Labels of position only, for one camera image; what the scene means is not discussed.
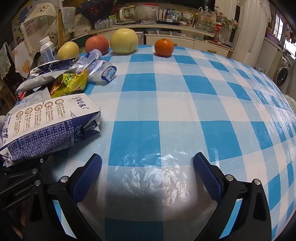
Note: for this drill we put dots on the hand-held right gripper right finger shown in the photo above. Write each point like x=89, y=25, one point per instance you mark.
x=208, y=178

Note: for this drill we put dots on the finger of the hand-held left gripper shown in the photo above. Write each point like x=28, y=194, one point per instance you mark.
x=18, y=178

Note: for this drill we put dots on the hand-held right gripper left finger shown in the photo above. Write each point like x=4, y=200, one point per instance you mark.
x=87, y=178

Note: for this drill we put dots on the crushed blue white milk carton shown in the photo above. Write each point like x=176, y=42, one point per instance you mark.
x=46, y=125

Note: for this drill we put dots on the red snack wrapper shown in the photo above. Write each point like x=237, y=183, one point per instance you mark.
x=20, y=94

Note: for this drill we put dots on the yellow snack wrapper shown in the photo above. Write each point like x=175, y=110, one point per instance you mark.
x=71, y=83

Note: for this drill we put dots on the blue white foil wrapper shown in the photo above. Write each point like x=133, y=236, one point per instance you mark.
x=39, y=76

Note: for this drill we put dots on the small white plastic bottle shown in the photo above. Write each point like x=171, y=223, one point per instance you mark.
x=104, y=73

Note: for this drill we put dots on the blue white packet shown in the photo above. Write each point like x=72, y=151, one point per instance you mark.
x=92, y=56

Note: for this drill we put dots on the blue checked tablecloth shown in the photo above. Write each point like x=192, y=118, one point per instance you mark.
x=161, y=104

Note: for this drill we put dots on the orange print table cloth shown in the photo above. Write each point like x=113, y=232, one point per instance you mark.
x=23, y=60

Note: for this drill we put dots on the yellow pear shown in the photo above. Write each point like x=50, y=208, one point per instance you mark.
x=68, y=51

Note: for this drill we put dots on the silver washing machine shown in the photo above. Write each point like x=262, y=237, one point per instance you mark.
x=283, y=71

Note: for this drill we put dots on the white milk bottle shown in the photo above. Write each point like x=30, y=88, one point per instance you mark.
x=47, y=49

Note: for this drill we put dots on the red apple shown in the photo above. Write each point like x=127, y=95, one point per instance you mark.
x=97, y=45

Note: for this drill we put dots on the orange tangerine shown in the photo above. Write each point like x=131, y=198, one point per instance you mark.
x=164, y=47

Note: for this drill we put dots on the white sideboard cabinet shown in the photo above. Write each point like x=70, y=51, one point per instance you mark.
x=185, y=41

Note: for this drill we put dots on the small yellow apple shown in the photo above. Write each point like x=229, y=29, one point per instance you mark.
x=123, y=41

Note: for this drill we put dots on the white curtain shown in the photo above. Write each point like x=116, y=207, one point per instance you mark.
x=249, y=34

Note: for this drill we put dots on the light wooden chair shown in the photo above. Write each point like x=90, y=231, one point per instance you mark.
x=60, y=27

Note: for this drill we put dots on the printed clear plastic bag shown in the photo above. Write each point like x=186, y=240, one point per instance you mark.
x=205, y=22

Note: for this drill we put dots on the cream mesh food cover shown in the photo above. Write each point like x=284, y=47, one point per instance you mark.
x=39, y=18

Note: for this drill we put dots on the white electric kettle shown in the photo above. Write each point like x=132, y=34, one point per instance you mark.
x=124, y=15

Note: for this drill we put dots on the dark blue flower bouquet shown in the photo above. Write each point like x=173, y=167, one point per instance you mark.
x=94, y=9

